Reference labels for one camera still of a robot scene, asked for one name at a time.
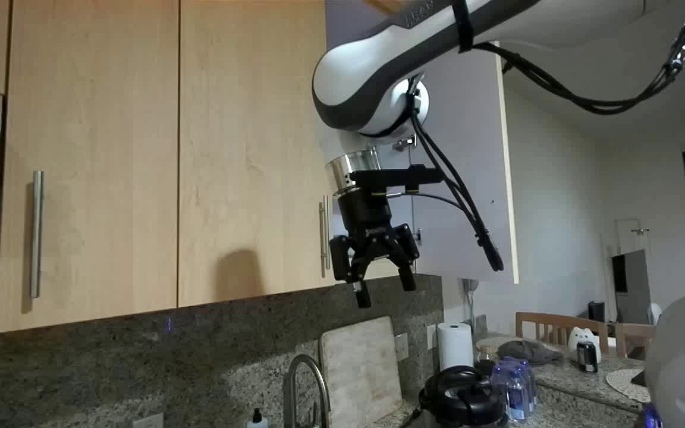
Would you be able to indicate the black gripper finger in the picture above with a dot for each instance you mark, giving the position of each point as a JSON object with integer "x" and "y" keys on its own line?
{"x": 407, "y": 277}
{"x": 363, "y": 295}

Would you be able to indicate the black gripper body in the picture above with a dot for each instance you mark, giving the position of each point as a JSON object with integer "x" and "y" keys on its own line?
{"x": 370, "y": 233}

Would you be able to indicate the silver bar door handle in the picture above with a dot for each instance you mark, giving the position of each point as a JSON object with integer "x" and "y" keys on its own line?
{"x": 322, "y": 239}

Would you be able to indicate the light wood cabinet door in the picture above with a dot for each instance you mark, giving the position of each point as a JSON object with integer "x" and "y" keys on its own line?
{"x": 250, "y": 168}
{"x": 93, "y": 103}

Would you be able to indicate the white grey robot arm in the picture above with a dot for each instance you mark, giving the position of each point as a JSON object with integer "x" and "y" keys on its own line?
{"x": 370, "y": 90}

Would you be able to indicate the open white cabinet door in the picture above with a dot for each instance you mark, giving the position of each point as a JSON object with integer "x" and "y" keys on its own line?
{"x": 469, "y": 124}

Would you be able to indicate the wooden cutting board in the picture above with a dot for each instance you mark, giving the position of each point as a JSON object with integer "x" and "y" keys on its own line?
{"x": 360, "y": 367}

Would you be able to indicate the white paper towel roll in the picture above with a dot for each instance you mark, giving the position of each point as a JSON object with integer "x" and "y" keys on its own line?
{"x": 455, "y": 346}

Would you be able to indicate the chrome kitchen faucet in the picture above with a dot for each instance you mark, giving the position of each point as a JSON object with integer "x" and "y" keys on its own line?
{"x": 301, "y": 378}

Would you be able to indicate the black round appliance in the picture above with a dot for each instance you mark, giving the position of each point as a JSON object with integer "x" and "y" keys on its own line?
{"x": 462, "y": 399}

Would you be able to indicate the wooden chair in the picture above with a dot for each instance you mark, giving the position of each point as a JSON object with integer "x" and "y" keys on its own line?
{"x": 565, "y": 332}

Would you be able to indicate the clear plastic water bottles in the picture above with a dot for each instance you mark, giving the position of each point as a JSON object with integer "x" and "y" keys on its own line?
{"x": 514, "y": 378}

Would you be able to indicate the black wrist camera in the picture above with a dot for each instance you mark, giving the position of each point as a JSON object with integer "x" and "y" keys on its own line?
{"x": 410, "y": 180}

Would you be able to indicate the silver left door handle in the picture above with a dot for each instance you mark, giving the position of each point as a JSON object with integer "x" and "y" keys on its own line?
{"x": 37, "y": 236}

